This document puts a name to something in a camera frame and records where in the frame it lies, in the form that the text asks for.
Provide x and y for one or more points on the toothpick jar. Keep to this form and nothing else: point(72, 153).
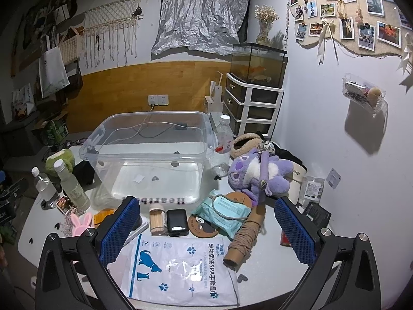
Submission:
point(158, 222)

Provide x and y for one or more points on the white cap toner bottle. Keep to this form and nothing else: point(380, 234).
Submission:
point(74, 190)

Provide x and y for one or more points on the orange card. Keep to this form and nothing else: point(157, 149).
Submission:
point(105, 216)

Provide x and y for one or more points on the pink bunny ornament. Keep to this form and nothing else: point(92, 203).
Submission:
point(82, 226)

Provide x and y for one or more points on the white drawer unit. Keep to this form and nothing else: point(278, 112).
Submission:
point(255, 103)

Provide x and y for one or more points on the beige fuzzy slipper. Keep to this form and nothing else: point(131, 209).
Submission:
point(245, 143)

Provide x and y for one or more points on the black power adapter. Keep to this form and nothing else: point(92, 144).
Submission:
point(181, 126)

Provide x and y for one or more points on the small photo card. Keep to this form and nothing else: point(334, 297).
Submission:
point(65, 206)

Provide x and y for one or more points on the white acrylic stand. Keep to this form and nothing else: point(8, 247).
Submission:
point(215, 103)

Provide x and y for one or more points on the glass fish tank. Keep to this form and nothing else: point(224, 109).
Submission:
point(258, 66)

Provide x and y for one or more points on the small clear bottle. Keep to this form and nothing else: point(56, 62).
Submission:
point(45, 189)

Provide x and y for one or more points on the printed paper bag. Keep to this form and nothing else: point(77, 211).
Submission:
point(23, 103)

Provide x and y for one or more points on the black cloth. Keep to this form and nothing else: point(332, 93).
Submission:
point(288, 156)

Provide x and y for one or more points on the dark wall poster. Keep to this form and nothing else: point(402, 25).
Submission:
point(42, 16)

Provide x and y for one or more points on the clear jar with label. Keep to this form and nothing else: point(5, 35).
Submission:
point(312, 190)

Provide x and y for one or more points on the purple plush toy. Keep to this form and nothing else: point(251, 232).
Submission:
point(246, 171)

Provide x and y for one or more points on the silver foil sheet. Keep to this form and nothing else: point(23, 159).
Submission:
point(203, 13)

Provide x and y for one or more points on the black card box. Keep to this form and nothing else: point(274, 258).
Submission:
point(317, 214)

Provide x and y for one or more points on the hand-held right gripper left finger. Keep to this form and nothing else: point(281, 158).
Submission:
point(119, 229)

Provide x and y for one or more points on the small black case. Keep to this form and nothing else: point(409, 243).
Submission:
point(177, 222)

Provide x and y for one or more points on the panda print cork coaster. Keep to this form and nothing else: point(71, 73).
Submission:
point(201, 229)

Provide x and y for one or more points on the vase of dried flowers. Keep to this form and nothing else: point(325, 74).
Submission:
point(266, 22)

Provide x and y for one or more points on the small red packet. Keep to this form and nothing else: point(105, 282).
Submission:
point(284, 239)

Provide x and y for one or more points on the brown round coaster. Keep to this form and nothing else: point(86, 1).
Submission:
point(240, 199)

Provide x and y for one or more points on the burlap photo board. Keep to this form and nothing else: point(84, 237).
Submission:
point(351, 13)

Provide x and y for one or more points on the white tote bag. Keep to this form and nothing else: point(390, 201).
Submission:
point(53, 71)

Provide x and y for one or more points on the white pet wipes packet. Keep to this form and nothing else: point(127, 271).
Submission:
point(180, 264)

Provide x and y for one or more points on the white cup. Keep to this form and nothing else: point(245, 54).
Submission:
point(298, 184)

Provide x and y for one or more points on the clear wall organizer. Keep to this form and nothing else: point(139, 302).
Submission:
point(363, 95)

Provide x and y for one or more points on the clear red label water bottle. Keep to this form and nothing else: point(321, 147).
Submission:
point(223, 142)

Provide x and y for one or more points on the green box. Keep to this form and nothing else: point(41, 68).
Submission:
point(55, 132)

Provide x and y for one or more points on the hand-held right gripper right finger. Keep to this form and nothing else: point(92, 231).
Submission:
point(296, 229)

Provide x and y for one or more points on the green frog plush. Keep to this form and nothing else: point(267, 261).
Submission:
point(61, 160)

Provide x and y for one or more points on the macrame wall hanging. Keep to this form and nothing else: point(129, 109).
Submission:
point(109, 25)

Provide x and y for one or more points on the clear adhesive wall hook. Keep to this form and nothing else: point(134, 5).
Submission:
point(333, 178)

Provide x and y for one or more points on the clear plastic storage container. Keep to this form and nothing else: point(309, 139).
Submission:
point(155, 177)

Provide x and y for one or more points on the white wall outlet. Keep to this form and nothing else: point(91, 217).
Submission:
point(158, 100)

